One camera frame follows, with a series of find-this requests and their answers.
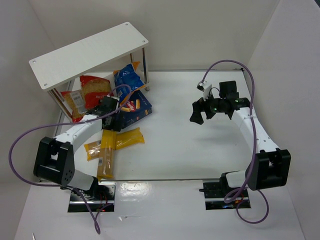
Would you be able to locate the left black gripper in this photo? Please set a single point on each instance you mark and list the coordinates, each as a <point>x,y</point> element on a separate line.
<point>116,124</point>

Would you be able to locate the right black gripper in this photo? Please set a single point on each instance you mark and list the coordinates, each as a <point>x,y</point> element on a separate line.
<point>204,107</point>

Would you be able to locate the yellow spaghetti pack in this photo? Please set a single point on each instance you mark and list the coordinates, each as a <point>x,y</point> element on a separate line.
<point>106,155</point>
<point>122,140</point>

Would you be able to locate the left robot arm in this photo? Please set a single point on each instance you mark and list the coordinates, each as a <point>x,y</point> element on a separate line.
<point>55,158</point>

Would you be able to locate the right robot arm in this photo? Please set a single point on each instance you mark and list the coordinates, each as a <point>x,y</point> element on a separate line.
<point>269,165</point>

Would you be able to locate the blue orange pasta bag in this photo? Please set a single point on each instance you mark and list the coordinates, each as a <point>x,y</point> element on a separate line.
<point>127,76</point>

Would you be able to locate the white shelf with metal legs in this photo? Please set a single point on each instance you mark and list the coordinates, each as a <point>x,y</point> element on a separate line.
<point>65,64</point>

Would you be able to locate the red macaroni bag upper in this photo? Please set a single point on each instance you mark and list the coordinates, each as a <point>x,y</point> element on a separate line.
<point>94,89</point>

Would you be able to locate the blue Barilla rigatoni box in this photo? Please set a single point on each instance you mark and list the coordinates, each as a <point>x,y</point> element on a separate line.
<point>137,108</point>

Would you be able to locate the red macaroni bag with label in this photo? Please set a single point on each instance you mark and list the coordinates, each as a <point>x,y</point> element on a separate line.
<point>76,103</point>

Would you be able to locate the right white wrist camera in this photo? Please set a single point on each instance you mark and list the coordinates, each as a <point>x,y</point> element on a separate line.
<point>205,87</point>

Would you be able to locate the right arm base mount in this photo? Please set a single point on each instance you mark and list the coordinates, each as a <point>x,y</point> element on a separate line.
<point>214,197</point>

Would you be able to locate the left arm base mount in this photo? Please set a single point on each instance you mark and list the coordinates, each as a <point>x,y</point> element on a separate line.
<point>103,199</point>

